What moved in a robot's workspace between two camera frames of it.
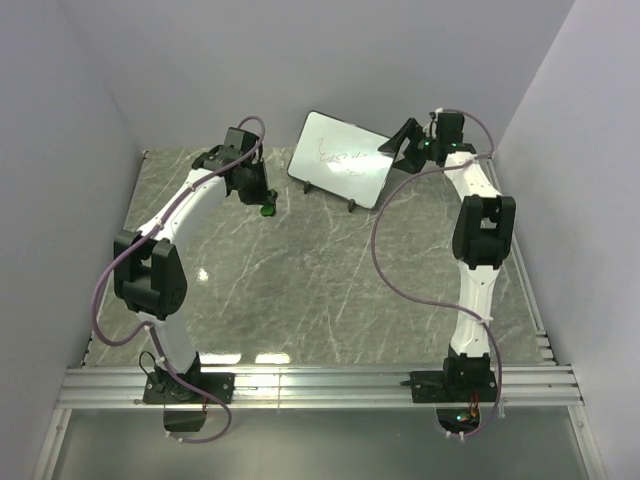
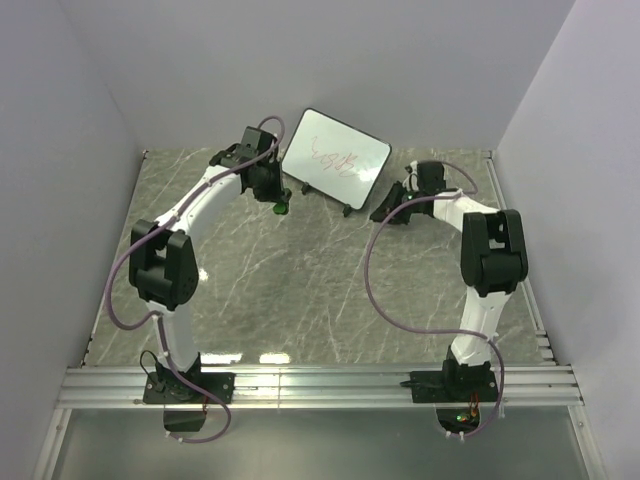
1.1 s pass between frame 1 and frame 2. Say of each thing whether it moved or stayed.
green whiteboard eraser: moved
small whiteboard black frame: stayed
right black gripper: moved
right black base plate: stayed
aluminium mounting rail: stayed
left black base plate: stayed
